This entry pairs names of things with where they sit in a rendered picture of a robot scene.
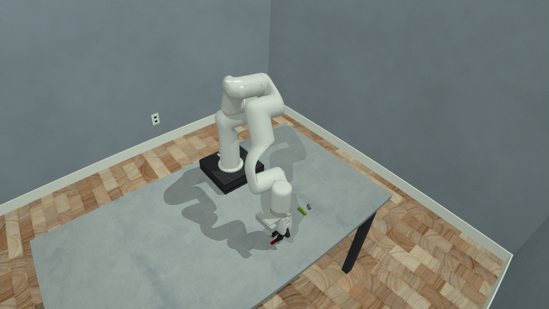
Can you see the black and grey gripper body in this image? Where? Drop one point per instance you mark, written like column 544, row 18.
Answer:
column 283, row 224

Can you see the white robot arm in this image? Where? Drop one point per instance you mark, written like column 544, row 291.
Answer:
column 257, row 114

